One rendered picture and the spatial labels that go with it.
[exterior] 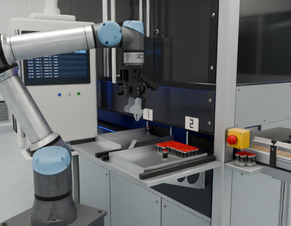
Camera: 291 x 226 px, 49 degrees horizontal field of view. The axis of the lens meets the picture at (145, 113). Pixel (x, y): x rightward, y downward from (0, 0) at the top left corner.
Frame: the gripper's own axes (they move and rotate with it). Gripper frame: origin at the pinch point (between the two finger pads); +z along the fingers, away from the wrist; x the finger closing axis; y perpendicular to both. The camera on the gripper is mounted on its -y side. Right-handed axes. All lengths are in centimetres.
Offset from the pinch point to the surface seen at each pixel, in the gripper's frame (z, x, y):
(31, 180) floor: 109, -253, -33
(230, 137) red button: 9.1, 18.3, -32.0
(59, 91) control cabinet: -3, -89, -5
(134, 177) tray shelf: 22.1, 3.2, 4.5
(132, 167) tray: 19.6, -1.4, 2.0
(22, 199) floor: 109, -205, -10
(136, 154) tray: 21.1, -19.6, -12.4
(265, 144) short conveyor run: 13, 23, -49
